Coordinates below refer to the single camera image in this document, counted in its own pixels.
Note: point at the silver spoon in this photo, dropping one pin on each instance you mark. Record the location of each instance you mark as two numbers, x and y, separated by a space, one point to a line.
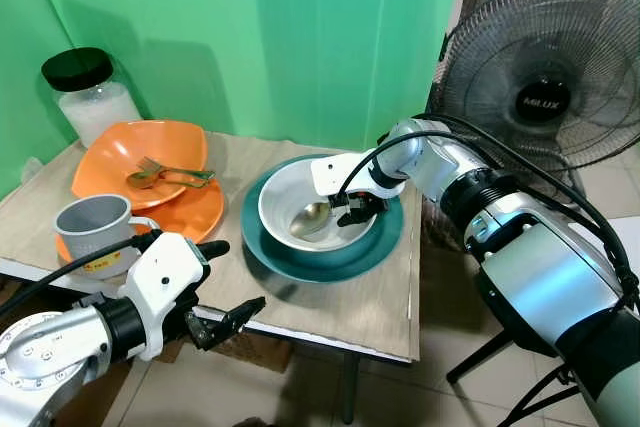
310 219

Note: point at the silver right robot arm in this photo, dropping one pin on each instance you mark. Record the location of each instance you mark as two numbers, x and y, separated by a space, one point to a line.
545 277

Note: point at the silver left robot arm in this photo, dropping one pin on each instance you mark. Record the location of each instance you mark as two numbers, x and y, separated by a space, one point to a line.
50 357

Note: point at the orange plate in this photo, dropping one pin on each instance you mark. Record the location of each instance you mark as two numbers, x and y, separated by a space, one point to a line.
195 209

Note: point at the teal plate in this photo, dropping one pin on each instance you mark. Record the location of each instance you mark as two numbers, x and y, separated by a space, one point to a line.
320 265

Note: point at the white bowl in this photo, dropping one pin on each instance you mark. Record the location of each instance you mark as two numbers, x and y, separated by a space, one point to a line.
285 192

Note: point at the gold fork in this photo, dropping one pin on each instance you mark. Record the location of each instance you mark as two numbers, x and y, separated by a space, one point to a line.
185 174

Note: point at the gold spoon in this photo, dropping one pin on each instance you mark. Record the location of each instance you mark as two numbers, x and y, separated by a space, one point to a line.
142 181

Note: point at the grey mug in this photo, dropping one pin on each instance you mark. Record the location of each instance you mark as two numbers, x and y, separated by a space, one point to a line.
90 232

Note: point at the black metal table leg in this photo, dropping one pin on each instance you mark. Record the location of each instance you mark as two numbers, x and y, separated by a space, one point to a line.
349 387

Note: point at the orange square bowl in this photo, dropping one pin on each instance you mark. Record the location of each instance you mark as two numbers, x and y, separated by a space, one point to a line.
115 152

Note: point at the green cloth backdrop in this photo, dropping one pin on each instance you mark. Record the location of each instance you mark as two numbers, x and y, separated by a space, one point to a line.
280 37

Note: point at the glass jar with black lid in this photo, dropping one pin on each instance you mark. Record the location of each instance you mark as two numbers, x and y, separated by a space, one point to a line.
95 107

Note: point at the black floor fan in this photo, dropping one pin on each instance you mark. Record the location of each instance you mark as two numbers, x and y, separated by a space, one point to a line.
545 97

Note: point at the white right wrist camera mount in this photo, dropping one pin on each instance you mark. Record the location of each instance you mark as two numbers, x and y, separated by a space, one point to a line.
335 172

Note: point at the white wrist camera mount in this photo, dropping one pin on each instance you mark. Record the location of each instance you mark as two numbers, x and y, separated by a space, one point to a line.
160 277
335 172

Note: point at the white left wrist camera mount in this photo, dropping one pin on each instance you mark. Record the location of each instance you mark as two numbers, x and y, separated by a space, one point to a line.
160 277

